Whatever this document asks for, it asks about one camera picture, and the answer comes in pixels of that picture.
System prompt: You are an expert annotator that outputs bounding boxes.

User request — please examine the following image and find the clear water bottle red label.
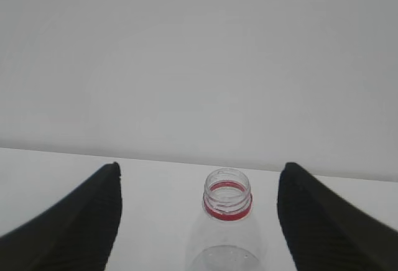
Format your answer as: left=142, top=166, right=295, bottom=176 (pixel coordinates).
left=185, top=168, right=265, bottom=270

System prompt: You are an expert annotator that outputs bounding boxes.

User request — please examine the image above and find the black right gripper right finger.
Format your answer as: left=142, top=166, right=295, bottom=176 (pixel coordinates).
left=277, top=162, right=397, bottom=270

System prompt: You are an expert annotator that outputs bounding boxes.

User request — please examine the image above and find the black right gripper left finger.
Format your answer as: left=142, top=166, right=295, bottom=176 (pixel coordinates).
left=1, top=162, right=123, bottom=270

